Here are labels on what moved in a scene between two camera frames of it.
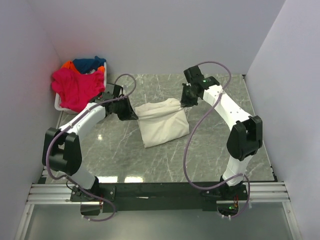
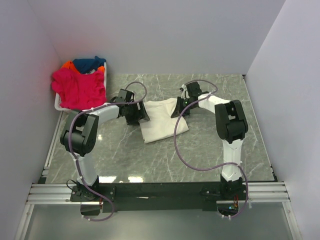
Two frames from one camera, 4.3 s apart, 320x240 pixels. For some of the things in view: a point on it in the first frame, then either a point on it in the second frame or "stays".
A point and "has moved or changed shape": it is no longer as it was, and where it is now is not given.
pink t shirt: x=76 y=90 stays
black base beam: x=157 y=196 stays
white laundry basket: x=57 y=104 stays
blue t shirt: x=84 y=66 stays
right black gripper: x=185 y=102 → x=178 y=108
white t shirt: x=162 y=121 has moved or changed shape
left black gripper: x=129 y=114 → x=140 y=114
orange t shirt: x=69 y=65 stays
